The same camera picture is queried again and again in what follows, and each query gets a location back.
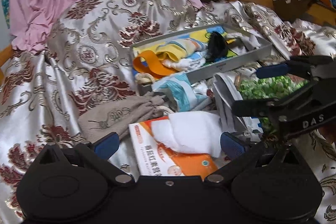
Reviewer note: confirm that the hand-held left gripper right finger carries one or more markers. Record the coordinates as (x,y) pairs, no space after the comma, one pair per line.
(232,144)

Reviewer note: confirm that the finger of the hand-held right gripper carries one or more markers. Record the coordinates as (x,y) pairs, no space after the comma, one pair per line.
(296,66)
(252,108)

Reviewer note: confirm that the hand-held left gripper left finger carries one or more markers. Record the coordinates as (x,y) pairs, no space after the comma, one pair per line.
(107,144)

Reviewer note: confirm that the bag of green pieces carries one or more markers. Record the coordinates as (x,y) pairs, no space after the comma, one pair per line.
(257,87)

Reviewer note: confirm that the white fluffy cloth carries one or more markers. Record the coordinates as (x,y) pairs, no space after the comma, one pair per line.
(194,129)

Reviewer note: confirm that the grey metal tray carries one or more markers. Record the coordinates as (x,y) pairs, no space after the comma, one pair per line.
(231,64)

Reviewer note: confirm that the orange cloth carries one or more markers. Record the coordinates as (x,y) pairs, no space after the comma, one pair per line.
(155,67)

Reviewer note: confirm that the grey cloth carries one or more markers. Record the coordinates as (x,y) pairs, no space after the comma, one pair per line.
(225,98)

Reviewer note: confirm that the orange white box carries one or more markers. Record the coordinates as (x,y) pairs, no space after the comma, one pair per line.
(149,148)

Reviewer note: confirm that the small white cloth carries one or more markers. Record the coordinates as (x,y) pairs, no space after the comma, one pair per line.
(244,41)

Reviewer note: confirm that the black cloth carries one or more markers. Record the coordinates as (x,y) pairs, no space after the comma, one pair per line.
(218,45)

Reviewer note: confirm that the light blue striped cloth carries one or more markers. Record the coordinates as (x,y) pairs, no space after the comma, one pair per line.
(178,90)

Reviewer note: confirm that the white blue patterned sock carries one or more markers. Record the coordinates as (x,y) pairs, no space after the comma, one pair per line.
(183,64)

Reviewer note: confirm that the striped colourful sock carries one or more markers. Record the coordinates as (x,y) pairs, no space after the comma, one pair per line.
(183,47)

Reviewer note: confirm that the floral satin blanket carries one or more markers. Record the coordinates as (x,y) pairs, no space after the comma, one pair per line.
(78,56)

